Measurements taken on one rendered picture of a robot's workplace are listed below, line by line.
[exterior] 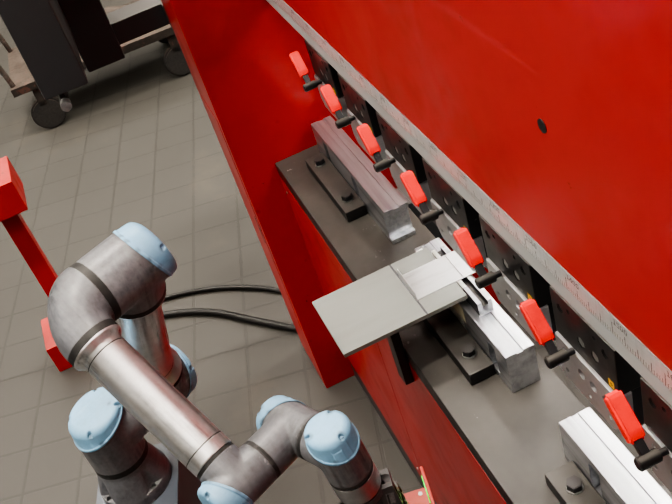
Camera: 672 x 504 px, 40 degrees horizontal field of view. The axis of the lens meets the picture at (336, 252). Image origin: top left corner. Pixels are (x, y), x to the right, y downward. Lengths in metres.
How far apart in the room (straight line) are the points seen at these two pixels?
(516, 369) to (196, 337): 1.97
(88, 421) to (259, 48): 1.07
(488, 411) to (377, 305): 0.30
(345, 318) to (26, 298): 2.53
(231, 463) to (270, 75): 1.30
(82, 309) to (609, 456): 0.86
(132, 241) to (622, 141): 0.89
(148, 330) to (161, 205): 2.65
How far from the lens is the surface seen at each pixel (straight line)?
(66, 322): 1.52
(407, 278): 1.87
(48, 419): 3.55
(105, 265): 1.55
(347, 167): 2.30
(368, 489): 1.48
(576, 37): 0.93
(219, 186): 4.29
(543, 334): 1.30
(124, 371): 1.49
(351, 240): 2.22
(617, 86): 0.90
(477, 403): 1.78
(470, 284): 1.84
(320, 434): 1.40
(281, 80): 2.51
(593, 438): 1.58
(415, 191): 1.59
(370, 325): 1.80
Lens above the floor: 2.21
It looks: 37 degrees down
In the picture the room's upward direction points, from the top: 19 degrees counter-clockwise
